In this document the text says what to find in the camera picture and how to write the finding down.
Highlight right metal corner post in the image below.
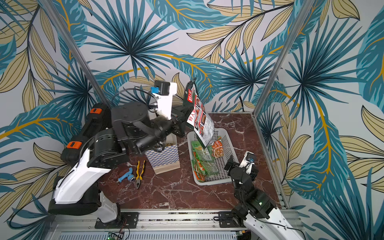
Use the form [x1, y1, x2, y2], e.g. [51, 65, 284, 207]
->
[253, 0, 315, 118]

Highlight black tool case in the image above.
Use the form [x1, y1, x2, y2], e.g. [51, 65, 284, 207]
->
[61, 103, 112, 167]

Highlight green red flat packet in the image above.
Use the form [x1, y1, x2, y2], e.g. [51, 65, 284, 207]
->
[192, 162, 206, 183]

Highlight blue glue gun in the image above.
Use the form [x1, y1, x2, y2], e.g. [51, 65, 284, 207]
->
[117, 167, 135, 183]

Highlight blue checkered paper bag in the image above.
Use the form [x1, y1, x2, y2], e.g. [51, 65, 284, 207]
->
[145, 134, 181, 175]

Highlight yellow black pliers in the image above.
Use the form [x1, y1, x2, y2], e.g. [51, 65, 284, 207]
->
[136, 160, 146, 190]

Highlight green yellow snack packet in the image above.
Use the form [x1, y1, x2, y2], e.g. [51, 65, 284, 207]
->
[211, 136, 225, 159]

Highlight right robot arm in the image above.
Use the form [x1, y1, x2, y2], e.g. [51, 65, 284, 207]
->
[225, 159, 306, 240]

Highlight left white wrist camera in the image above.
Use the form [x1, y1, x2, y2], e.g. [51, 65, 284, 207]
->
[151, 80, 177, 120]

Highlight left metal corner post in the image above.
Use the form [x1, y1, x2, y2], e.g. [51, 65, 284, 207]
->
[41, 0, 112, 109]

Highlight green orange packet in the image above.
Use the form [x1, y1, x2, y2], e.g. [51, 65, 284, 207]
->
[191, 141, 219, 178]

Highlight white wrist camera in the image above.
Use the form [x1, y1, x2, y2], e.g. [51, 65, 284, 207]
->
[151, 80, 177, 120]
[239, 151, 259, 176]

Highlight dark packet with label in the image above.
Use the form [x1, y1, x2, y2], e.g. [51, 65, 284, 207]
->
[183, 81, 215, 147]

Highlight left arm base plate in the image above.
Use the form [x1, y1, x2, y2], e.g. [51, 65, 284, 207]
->
[95, 212, 139, 229]

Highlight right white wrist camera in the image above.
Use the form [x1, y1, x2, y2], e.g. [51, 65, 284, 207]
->
[239, 151, 259, 176]

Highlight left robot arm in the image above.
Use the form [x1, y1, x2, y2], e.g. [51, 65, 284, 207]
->
[48, 102, 194, 227]

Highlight white plastic basket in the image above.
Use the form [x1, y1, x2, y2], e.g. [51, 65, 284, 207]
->
[187, 128, 239, 186]

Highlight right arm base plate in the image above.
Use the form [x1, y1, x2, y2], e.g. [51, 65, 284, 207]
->
[214, 211, 246, 228]

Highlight aluminium rail frame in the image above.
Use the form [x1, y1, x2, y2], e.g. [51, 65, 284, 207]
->
[44, 209, 307, 240]

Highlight metal corner post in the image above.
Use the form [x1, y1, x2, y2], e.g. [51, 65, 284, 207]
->
[41, 0, 112, 109]
[253, 0, 315, 118]

